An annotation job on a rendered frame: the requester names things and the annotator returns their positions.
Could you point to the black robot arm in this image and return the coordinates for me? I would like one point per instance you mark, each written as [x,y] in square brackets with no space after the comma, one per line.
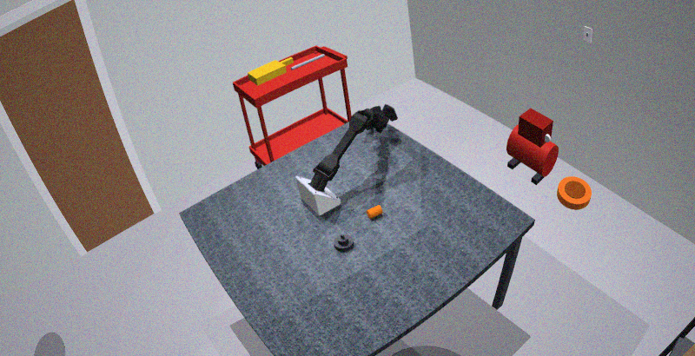
[358,123]

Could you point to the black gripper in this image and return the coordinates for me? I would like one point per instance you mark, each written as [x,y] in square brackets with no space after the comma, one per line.
[392,118]

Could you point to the orange knob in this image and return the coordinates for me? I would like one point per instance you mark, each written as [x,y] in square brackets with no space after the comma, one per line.
[374,211]

